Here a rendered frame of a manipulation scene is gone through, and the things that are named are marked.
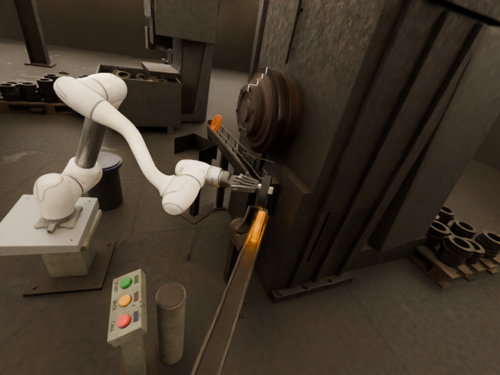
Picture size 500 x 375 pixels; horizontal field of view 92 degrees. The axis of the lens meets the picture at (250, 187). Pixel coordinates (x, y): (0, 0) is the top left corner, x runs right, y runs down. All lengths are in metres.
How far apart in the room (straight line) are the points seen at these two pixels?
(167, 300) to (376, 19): 1.30
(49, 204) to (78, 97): 0.63
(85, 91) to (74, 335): 1.23
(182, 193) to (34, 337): 1.16
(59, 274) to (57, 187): 0.63
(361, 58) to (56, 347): 1.92
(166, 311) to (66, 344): 0.72
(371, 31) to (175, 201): 0.94
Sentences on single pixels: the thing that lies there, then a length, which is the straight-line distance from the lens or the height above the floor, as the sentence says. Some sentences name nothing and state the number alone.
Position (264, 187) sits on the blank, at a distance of 0.99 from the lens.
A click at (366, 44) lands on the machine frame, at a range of 1.10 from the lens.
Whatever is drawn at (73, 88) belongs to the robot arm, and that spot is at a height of 1.18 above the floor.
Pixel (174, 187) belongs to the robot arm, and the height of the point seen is 0.93.
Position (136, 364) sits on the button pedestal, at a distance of 1.39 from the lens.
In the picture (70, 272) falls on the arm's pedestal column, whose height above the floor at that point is 0.06.
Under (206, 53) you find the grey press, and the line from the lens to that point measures 4.26.
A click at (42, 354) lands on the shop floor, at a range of 1.76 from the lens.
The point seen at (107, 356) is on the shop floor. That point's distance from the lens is 1.65.
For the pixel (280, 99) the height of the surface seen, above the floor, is 1.24.
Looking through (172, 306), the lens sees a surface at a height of 0.52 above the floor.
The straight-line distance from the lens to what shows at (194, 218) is 2.24.
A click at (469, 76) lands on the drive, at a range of 1.58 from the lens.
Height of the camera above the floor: 1.48
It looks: 32 degrees down
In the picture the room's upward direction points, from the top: 12 degrees clockwise
